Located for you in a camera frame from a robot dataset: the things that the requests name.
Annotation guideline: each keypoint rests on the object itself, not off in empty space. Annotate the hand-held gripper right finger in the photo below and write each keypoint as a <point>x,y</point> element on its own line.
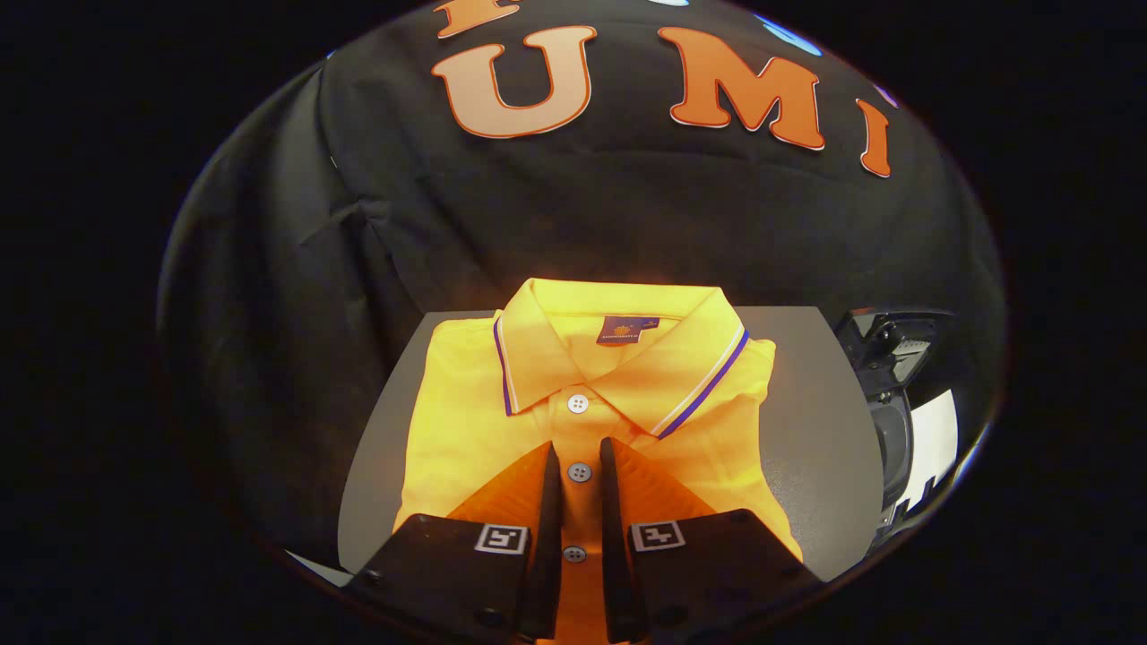
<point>614,555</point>

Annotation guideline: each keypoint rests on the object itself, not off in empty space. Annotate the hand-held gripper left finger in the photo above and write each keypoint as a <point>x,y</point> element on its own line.
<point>542,555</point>

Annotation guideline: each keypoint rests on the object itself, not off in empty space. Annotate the yellow polo shirt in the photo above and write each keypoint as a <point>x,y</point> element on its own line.
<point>466,430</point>

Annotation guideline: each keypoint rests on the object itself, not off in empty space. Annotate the grey washing machine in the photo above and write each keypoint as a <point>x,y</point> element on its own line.
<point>887,430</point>

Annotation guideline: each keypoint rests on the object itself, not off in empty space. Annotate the clear washing machine lid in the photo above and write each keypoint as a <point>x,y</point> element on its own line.
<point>883,345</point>

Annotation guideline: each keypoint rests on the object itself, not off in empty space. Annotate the grey platform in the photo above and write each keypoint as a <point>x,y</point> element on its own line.
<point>824,448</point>

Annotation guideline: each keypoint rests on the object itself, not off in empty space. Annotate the black backdrop cloth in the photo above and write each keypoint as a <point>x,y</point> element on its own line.
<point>627,206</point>

